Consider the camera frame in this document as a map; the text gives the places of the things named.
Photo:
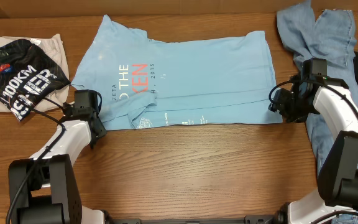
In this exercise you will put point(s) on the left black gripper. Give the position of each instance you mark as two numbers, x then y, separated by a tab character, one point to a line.
104	131

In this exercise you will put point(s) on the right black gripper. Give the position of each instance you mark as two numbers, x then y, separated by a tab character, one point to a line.
278	105

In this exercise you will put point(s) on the light blue t-shirt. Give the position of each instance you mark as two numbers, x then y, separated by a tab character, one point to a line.
148	83

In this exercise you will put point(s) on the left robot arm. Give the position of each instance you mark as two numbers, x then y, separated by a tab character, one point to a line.
43	187

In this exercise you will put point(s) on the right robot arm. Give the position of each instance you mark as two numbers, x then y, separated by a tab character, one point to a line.
314	92

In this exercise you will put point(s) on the beige folded garment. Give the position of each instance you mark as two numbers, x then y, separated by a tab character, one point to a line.
53	47

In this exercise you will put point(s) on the black printed t-shirt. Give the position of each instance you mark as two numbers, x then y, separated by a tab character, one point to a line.
27	76

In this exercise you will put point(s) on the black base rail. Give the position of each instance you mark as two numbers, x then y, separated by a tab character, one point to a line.
249	219

